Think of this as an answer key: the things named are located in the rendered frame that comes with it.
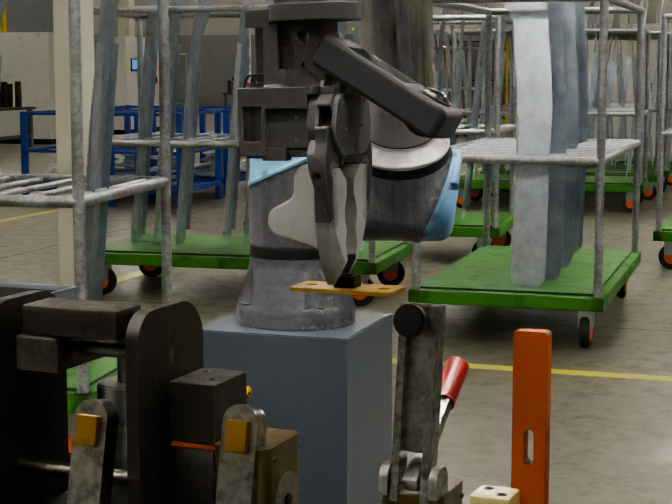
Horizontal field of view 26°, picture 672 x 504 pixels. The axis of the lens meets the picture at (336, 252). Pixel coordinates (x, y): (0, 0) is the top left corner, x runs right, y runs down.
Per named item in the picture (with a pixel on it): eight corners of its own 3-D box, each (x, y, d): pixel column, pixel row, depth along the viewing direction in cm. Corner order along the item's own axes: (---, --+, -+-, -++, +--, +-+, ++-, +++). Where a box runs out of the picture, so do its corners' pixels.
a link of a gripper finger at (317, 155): (328, 221, 112) (328, 108, 111) (349, 221, 111) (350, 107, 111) (303, 223, 108) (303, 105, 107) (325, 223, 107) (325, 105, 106)
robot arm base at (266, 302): (261, 308, 195) (261, 234, 194) (369, 313, 190) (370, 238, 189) (218, 327, 181) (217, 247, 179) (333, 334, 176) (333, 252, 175)
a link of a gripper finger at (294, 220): (278, 282, 114) (278, 163, 113) (348, 284, 111) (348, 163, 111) (260, 285, 111) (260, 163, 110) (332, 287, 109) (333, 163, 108)
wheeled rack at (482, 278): (602, 353, 724) (611, -8, 702) (407, 341, 754) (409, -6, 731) (639, 295, 904) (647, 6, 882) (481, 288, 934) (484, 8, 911)
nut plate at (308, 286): (287, 290, 112) (287, 275, 112) (307, 284, 116) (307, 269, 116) (389, 296, 109) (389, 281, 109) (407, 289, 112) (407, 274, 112)
